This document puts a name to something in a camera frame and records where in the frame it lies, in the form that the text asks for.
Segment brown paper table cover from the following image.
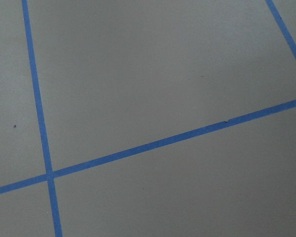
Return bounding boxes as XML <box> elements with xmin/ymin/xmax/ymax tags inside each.
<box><xmin>0</xmin><ymin>0</ymin><xmax>296</xmax><ymax>237</ymax></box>

